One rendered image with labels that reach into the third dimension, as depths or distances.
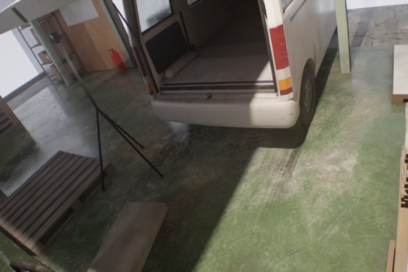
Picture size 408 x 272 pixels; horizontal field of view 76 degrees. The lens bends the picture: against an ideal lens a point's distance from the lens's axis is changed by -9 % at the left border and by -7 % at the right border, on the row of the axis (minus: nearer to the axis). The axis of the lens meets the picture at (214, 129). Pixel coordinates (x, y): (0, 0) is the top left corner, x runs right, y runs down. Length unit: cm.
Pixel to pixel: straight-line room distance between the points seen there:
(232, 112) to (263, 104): 29
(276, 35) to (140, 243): 167
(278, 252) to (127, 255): 99
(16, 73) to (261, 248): 882
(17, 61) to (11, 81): 62
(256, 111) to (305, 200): 76
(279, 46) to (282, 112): 50
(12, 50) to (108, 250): 824
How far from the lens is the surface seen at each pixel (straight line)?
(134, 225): 220
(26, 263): 165
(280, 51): 202
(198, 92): 262
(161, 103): 278
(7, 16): 164
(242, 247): 200
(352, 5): 575
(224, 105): 233
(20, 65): 983
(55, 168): 372
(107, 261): 214
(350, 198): 214
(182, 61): 306
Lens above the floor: 168
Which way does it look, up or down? 34 degrees down
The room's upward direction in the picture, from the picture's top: 21 degrees counter-clockwise
